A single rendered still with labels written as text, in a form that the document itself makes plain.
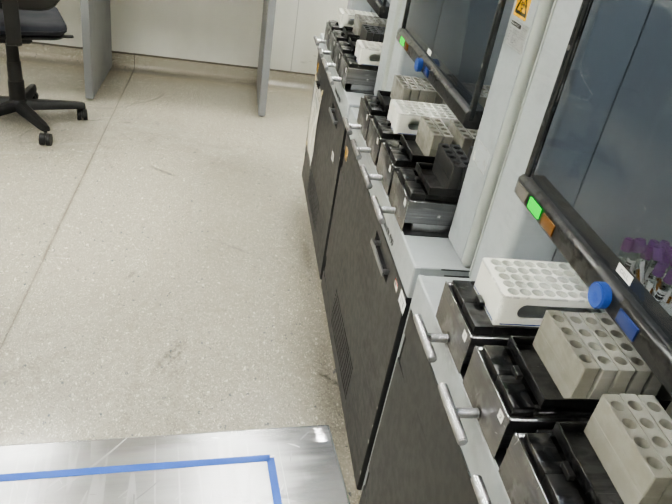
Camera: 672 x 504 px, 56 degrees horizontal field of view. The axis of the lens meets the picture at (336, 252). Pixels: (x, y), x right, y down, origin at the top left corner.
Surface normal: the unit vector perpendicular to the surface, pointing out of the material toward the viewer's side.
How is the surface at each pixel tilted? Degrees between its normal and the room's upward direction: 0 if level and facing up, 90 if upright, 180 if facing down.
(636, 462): 90
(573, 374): 90
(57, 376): 0
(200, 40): 90
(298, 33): 90
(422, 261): 0
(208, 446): 0
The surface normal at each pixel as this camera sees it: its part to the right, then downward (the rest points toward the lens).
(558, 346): -0.98, -0.06
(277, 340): 0.15, -0.84
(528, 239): 0.12, 0.54
